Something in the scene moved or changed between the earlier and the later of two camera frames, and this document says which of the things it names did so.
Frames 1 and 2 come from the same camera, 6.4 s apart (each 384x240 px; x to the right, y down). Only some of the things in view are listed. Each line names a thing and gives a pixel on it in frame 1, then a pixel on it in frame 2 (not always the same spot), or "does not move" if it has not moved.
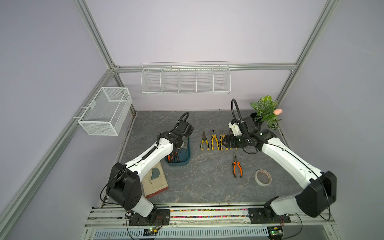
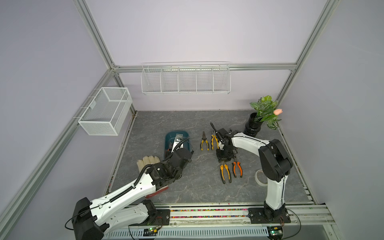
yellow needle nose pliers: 204,138 does not move
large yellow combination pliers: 213,135 does not move
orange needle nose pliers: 234,163 does not move
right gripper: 229,141 to 220,158
